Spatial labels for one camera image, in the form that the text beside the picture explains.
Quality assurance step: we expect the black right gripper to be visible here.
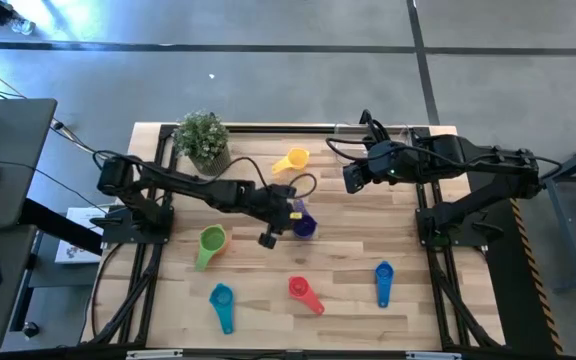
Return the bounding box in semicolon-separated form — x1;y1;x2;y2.
342;140;412;195

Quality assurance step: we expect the green measuring cup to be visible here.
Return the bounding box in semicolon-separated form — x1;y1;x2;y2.
194;223;229;273

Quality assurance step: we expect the black desk leg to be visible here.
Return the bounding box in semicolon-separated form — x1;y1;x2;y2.
17;198;104;256

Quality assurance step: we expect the purple measuring cup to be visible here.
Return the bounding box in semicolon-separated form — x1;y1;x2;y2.
291;198;319;242

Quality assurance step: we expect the black mat with hazard stripe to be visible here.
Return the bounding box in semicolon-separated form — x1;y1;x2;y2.
460;145;564;356

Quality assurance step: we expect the white metal bracket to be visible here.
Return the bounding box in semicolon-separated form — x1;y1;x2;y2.
406;351;463;360
126;349;184;360

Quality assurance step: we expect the black aluminium table frame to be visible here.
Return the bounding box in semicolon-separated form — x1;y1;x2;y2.
80;122;507;351

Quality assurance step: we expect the potted plant in striped pot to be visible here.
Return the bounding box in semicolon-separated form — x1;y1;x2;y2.
171;110;233;177

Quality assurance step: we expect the blue measuring cup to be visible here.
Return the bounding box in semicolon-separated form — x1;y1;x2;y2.
374;260;395;309

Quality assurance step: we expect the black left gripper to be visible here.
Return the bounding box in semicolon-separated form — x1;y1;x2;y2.
247;183;303;250

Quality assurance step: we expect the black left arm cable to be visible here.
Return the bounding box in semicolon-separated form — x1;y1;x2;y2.
227;156;319;200

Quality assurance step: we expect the white booklet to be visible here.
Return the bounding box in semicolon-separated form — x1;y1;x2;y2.
55;207;112;265

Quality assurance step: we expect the teal measuring cup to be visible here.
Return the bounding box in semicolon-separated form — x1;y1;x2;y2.
208;282;236;335

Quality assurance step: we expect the clear plastic basket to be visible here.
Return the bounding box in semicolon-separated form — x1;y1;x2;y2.
334;123;414;169

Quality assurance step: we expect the red measuring cup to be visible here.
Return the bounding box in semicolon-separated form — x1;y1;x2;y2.
288;275;326;317

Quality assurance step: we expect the blue-grey metal cart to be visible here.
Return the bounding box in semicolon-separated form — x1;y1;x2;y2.
519;130;576;291

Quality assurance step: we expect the yellow measuring cup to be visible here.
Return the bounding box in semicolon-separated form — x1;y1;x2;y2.
271;147;311;176

